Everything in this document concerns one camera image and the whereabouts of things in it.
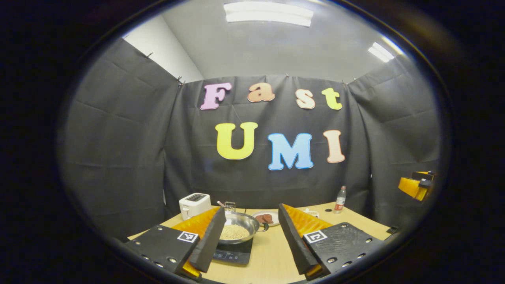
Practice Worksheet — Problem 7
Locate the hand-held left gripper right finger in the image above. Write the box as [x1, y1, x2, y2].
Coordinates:
[278, 203, 385, 281]

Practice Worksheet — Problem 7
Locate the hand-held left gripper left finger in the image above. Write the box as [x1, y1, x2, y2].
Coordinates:
[124, 207, 226, 280]

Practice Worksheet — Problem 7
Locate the black induction cooktop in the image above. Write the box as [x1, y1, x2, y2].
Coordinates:
[212, 238, 254, 265]

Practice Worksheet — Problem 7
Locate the steel pot with black handle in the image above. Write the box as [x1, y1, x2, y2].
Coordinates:
[219, 212, 269, 245]

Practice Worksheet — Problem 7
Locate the pile of soybeans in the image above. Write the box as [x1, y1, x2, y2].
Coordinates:
[220, 224, 251, 241]

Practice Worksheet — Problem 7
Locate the white round plate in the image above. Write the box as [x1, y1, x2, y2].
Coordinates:
[252, 210, 280, 227]

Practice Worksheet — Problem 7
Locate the white toaster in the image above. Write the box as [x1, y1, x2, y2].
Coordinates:
[179, 193, 211, 220]

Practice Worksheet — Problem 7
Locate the red label water bottle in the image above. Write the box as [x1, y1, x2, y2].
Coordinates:
[334, 186, 347, 214]

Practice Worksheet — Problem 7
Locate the black backdrop cloth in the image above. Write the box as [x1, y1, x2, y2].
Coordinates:
[57, 37, 442, 241]

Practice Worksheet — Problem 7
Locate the small ceiling light panel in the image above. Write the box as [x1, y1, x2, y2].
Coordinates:
[368, 42, 395, 63]

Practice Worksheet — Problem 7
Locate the long ceiling light panel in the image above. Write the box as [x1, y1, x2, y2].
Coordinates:
[223, 1, 314, 27]

